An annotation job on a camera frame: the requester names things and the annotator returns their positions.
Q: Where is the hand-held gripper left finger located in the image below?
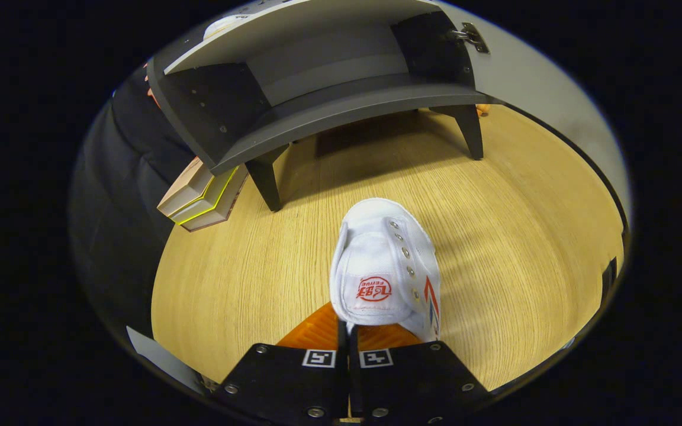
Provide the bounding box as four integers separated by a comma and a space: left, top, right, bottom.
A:
214, 303, 350, 426

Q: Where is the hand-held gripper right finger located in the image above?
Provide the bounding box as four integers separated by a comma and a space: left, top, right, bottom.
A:
350, 322, 493, 426

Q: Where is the grey shoe cabinet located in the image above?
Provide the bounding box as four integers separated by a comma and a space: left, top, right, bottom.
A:
147, 0, 490, 212

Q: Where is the grey flat panel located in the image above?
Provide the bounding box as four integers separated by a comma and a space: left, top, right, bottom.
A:
127, 325, 207, 396

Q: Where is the red edged book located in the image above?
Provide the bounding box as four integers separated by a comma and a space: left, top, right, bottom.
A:
181, 169, 251, 233

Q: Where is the black backdrop cloth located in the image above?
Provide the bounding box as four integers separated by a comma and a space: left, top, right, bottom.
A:
69, 65, 200, 356

